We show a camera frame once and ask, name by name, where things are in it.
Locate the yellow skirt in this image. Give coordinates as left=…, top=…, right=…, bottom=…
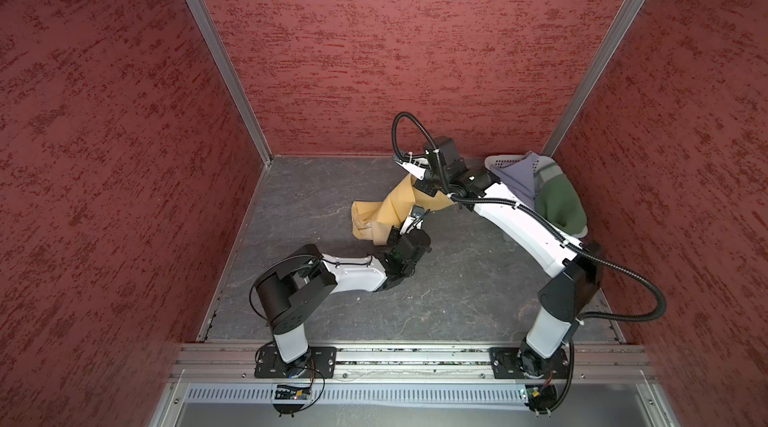
left=351, top=174, right=453, bottom=246

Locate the white plastic basket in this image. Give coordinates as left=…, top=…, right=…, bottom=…
left=484, top=151, right=588, bottom=239

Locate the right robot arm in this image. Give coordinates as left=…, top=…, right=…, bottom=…
left=398, top=137, right=602, bottom=378

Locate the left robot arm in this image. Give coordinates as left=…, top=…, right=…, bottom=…
left=249, top=229, right=431, bottom=365

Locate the lavender skirt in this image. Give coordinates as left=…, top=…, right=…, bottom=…
left=485, top=151, right=563, bottom=207

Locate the green skirt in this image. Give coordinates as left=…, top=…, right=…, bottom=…
left=534, top=163, right=588, bottom=238

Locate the left small circuit board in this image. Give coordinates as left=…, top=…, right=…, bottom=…
left=274, top=384, right=312, bottom=402

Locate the small circuit board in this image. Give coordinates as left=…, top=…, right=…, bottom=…
left=525, top=385, right=558, bottom=410
left=274, top=384, right=312, bottom=402

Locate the right small circuit board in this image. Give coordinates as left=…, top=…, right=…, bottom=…
left=525, top=385, right=558, bottom=410

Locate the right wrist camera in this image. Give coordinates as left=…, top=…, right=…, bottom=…
left=393, top=153, right=430, bottom=180

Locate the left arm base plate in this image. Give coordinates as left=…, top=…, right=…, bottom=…
left=254, top=342, right=337, bottom=380

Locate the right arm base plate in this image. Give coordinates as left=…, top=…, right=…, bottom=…
left=488, top=346, right=570, bottom=381

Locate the aluminium front rail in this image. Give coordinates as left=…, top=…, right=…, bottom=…
left=169, top=342, right=658, bottom=385

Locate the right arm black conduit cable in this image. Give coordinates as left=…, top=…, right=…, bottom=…
left=391, top=111, right=668, bottom=414

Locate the left corner aluminium post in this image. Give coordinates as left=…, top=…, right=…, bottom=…
left=185, top=0, right=274, bottom=167

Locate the corner aluminium post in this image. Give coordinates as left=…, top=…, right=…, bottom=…
left=185, top=0, right=274, bottom=167
left=541, top=0, right=646, bottom=157

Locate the right corner aluminium post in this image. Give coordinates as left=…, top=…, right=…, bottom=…
left=541, top=0, right=646, bottom=157

